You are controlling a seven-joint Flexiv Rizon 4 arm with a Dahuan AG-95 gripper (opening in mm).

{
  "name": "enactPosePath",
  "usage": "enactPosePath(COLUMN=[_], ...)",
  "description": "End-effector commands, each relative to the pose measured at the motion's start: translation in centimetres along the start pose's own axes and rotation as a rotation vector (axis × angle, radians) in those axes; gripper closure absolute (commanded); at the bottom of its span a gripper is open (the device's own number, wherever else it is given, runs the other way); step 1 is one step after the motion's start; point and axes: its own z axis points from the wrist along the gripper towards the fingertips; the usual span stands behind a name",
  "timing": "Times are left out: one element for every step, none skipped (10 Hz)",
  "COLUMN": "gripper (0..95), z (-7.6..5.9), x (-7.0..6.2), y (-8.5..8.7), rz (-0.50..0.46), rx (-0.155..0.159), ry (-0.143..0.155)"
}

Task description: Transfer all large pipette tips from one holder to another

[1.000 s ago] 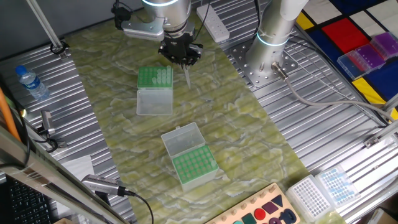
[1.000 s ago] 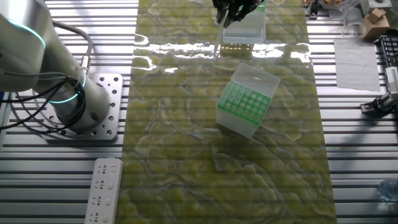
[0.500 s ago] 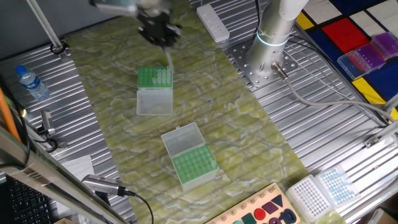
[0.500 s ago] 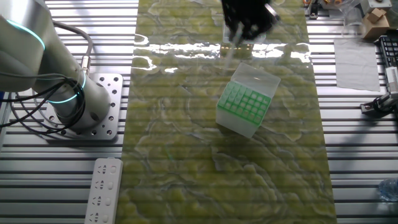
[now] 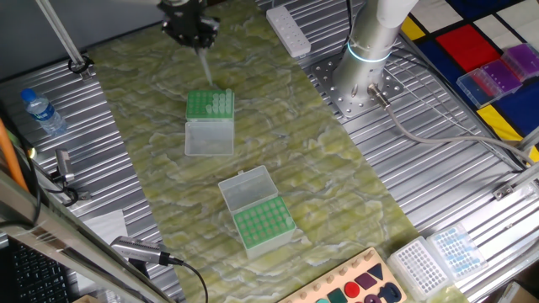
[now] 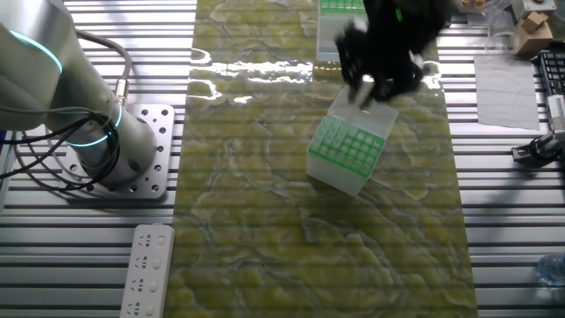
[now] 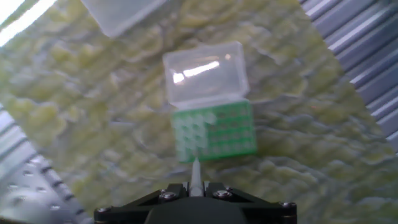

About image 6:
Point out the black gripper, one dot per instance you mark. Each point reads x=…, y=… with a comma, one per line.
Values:
x=393, y=44

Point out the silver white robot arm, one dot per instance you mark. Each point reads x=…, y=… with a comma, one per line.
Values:
x=44, y=66

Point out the clear tip box green rack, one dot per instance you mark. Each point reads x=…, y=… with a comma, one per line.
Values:
x=335, y=174
x=329, y=40

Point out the white paper sheet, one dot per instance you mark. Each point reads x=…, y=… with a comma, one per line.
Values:
x=507, y=93

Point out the clear plastic container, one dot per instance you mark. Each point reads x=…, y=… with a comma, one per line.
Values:
x=501, y=31

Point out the green marble patterned mat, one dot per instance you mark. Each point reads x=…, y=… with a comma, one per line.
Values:
x=265, y=221

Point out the brown cardboard box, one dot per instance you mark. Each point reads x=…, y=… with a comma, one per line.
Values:
x=534, y=37

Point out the black keyboard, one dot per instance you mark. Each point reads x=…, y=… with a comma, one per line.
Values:
x=554, y=73

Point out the grey metal device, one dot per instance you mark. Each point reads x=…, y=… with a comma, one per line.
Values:
x=534, y=5

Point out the clear water bottle blue cap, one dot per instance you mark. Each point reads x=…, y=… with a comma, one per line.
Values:
x=554, y=269

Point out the white power strip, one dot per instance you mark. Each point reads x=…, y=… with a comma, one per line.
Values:
x=148, y=282

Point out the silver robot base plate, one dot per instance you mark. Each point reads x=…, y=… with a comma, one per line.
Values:
x=163, y=132

